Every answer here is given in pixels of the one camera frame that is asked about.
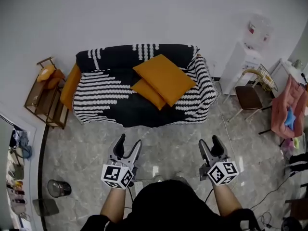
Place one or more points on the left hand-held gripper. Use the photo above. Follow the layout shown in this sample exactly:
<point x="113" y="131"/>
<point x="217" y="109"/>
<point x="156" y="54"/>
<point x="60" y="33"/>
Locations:
<point x="111" y="174"/>

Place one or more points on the person's left forearm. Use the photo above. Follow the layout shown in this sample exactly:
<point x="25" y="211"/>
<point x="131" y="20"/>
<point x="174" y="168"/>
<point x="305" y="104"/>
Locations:
<point x="114" y="204"/>

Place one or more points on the beige handbag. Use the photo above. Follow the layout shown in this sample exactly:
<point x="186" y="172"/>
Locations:
<point x="16" y="157"/>

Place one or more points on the colourful plastic bags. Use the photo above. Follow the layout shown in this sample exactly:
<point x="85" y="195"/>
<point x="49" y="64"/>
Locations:
<point x="287" y="145"/>

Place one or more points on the pink blanket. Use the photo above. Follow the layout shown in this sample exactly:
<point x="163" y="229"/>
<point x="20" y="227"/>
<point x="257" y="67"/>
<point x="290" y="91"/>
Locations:
<point x="280" y="114"/>

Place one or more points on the white power strip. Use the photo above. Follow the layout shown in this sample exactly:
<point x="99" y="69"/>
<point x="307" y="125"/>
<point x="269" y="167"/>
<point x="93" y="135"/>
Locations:
<point x="138" y="186"/>

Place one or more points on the clear water dispenser bottle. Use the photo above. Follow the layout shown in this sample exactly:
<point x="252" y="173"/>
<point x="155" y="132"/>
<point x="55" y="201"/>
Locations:
<point x="258" y="31"/>

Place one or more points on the grey-blue clothes bundle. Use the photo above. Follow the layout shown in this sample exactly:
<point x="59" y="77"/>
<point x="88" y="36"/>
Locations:
<point x="22" y="143"/>

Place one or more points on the blue cloth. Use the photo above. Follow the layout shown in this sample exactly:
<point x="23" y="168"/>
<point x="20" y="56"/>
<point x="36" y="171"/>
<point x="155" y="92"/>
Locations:
<point x="289" y="119"/>

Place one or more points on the black metal frame chair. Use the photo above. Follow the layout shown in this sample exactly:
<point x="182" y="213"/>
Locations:
<point x="264" y="131"/>

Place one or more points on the orange sofa with striped cover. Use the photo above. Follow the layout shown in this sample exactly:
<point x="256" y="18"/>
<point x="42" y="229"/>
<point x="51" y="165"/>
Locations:
<point x="120" y="107"/>

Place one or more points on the black mesh waste bin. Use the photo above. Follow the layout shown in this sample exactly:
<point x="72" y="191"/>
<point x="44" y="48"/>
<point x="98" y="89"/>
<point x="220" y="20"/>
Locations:
<point x="59" y="189"/>

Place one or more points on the brown plush toy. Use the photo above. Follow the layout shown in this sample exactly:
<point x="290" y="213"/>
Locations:
<point x="56" y="79"/>

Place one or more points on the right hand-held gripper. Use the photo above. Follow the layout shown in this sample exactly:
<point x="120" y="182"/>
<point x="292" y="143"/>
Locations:
<point x="223" y="173"/>

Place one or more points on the person's black clothing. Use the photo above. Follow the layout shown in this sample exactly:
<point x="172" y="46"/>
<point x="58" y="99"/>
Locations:
<point x="173" y="208"/>

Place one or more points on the wooden shelf trolley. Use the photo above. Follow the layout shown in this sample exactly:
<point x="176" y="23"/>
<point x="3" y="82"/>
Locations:
<point x="43" y="102"/>

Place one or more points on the white water dispenser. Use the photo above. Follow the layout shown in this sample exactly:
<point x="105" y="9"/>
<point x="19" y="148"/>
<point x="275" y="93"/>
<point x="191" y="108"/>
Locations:
<point x="232" y="73"/>

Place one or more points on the person's shoe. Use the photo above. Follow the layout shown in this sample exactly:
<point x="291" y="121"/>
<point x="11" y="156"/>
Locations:
<point x="158" y="178"/>
<point x="182" y="177"/>

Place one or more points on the person's right shoe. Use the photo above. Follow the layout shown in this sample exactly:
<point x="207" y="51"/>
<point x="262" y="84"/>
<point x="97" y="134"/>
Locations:
<point x="182" y="177"/>

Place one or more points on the olive green bag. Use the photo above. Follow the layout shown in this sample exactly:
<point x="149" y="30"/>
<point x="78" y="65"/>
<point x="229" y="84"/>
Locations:
<point x="17" y="172"/>

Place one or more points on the person's left shoe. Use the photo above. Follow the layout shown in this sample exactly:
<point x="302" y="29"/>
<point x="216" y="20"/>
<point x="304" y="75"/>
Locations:
<point x="158" y="178"/>

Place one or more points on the yellow plush toy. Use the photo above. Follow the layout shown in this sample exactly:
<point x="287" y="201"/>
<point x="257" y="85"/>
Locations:
<point x="45" y="72"/>

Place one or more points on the orange cushion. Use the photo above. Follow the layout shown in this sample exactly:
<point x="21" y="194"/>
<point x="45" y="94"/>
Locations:
<point x="146" y="91"/>
<point x="166" y="78"/>

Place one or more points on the cream handbag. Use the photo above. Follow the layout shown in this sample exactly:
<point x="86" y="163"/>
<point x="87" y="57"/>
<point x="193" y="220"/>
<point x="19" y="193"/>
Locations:
<point x="18" y="210"/>

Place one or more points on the person's right forearm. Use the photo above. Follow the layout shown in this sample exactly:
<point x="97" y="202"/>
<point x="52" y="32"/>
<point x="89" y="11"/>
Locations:
<point x="227" y="198"/>

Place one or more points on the brown seat wooden chair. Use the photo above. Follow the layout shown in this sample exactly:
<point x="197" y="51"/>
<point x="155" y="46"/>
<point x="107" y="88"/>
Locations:
<point x="249" y="97"/>

